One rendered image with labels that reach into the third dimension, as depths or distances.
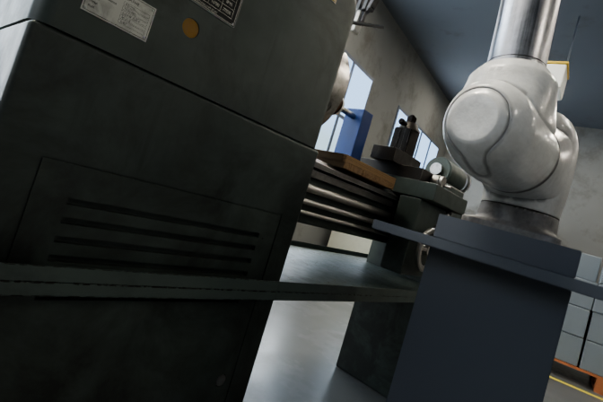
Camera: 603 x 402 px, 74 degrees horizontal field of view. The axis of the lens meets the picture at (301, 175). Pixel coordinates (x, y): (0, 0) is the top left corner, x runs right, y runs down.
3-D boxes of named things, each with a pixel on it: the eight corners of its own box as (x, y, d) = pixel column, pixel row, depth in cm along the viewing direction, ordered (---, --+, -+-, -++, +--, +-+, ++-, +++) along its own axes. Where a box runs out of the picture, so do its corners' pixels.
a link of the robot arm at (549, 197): (570, 226, 87) (595, 129, 88) (547, 210, 74) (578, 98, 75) (493, 209, 98) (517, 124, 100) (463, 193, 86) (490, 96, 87)
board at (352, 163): (343, 168, 115) (347, 154, 115) (262, 151, 139) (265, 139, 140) (393, 189, 137) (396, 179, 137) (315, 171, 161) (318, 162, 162)
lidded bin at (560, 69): (563, 101, 441) (570, 78, 442) (562, 86, 406) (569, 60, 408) (513, 98, 471) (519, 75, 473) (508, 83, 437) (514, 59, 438)
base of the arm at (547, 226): (561, 253, 92) (567, 229, 92) (560, 246, 74) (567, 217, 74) (478, 230, 103) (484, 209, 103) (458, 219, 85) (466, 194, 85)
